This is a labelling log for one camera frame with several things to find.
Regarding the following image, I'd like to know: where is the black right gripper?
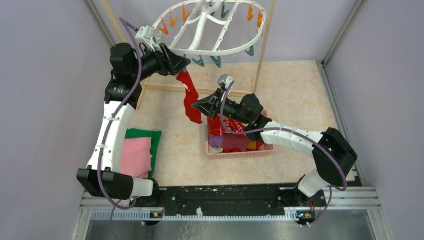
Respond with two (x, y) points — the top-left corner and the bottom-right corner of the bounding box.
(191, 89), (250, 126)

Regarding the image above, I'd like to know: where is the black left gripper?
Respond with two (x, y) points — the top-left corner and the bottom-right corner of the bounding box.
(130, 42), (191, 82)

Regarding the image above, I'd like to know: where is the plain red sock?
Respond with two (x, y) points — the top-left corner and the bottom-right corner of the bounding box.
(176, 71), (203, 125)

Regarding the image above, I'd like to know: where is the teal clothespin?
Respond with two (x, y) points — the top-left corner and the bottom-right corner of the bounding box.
(191, 55), (206, 68)
(210, 56), (222, 68)

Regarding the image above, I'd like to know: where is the orange clothespin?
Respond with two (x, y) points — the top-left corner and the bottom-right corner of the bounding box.
(157, 17), (169, 36)
(247, 3), (255, 22)

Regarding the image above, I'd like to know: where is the white plastic clip hanger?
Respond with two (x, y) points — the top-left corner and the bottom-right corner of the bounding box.
(161, 0), (258, 50)

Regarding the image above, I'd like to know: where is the pink plastic basket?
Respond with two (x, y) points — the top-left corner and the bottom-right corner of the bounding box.
(205, 121), (274, 159)

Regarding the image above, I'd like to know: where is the red santa face sock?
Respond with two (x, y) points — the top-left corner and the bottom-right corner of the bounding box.
(207, 115), (246, 137)

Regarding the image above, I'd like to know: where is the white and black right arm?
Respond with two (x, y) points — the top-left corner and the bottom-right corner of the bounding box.
(192, 89), (358, 206)

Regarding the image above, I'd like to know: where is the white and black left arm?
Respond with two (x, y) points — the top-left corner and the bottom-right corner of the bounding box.
(76, 43), (191, 207)

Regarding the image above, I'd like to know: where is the green cloth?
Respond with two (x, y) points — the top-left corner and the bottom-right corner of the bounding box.
(125, 128), (162, 179)

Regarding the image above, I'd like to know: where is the pink cloth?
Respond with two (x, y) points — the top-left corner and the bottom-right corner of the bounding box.
(120, 137), (152, 179)

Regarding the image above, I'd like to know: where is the wooden drying rack frame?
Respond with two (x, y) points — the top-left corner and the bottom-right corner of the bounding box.
(97, 0), (278, 110)

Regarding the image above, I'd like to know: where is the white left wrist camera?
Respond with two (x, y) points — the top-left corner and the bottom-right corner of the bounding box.
(135, 25), (162, 51)

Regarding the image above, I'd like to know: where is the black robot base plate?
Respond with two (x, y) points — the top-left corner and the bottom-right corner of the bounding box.
(131, 183), (327, 208)

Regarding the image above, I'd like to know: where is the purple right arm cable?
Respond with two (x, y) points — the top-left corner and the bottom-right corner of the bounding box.
(219, 81), (349, 228)

